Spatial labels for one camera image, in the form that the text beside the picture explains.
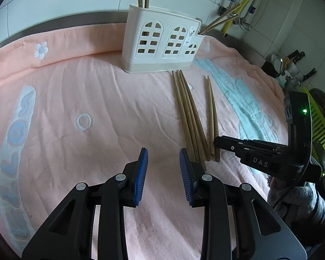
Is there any lime green plastic basket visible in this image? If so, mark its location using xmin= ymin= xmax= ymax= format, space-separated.
xmin=300 ymin=86 xmax=325 ymax=166

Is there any group of wooden chopsticks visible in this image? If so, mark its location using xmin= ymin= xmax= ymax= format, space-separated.
xmin=179 ymin=70 xmax=207 ymax=171

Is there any metal ladle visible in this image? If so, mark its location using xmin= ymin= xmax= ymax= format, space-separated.
xmin=270 ymin=53 xmax=286 ymax=74

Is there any pink printed towel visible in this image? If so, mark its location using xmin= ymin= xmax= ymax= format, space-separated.
xmin=0 ymin=23 xmax=288 ymax=260

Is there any person's right forearm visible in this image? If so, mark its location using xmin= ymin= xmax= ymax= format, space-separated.
xmin=268 ymin=183 xmax=325 ymax=253

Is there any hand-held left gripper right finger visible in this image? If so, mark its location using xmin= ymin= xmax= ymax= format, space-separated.
xmin=179 ymin=148 xmax=307 ymax=260

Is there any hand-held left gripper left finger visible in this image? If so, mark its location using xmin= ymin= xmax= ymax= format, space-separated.
xmin=22 ymin=148 xmax=149 ymax=260

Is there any cream plastic chopstick holder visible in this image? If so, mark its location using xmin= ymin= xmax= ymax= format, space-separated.
xmin=121 ymin=4 xmax=203 ymax=74

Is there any person's right hand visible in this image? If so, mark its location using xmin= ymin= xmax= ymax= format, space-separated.
xmin=266 ymin=175 xmax=281 ymax=193

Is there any black handle knife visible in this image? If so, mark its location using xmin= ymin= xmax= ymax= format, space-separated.
xmin=301 ymin=67 xmax=318 ymax=81
xmin=288 ymin=49 xmax=306 ymax=63

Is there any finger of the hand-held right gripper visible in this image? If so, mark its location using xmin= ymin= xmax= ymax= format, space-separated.
xmin=214 ymin=141 xmax=285 ymax=158
xmin=213 ymin=136 xmax=287 ymax=154

